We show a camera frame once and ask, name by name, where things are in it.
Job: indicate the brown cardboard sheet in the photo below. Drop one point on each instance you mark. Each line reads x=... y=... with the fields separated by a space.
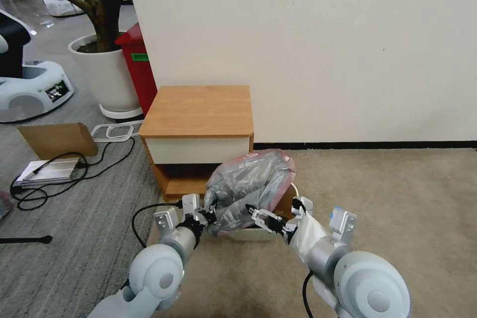
x=59 y=141

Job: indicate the grey pink plastic garbage bag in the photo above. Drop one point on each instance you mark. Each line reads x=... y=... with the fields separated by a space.
x=246 y=180

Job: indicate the silver metal box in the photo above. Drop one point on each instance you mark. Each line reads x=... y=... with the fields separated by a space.
x=48 y=169

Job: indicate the clear plastic bag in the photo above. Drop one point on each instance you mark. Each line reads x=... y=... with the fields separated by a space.
x=61 y=7

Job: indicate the white wheeled robot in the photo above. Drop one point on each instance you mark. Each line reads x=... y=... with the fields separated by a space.
x=30 y=87

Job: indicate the brown tree trunk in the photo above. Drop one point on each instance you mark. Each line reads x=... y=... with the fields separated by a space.
x=100 y=5

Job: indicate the white plant pot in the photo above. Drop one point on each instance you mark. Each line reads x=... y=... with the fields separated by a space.
x=108 y=75

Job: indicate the black rod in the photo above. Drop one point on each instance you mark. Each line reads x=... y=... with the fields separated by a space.
x=26 y=239

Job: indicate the wooden nightstand with white drawer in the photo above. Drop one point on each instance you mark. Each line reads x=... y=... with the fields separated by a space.
x=197 y=116

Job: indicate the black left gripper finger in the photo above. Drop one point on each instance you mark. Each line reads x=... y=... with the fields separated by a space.
x=209 y=209
x=211 y=225

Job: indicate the white pot saucer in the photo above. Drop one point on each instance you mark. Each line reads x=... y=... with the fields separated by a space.
x=119 y=113

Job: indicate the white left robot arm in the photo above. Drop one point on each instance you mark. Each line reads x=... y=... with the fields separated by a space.
x=156 y=269

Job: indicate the red bin with green label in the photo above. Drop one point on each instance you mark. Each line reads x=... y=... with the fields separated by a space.
x=139 y=72

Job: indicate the white trash can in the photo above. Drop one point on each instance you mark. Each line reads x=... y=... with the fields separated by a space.
x=253 y=235

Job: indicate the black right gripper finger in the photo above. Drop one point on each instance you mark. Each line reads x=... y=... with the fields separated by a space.
x=266 y=214
x=265 y=226

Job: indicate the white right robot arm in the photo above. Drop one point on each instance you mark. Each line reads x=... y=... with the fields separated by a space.
x=357 y=277

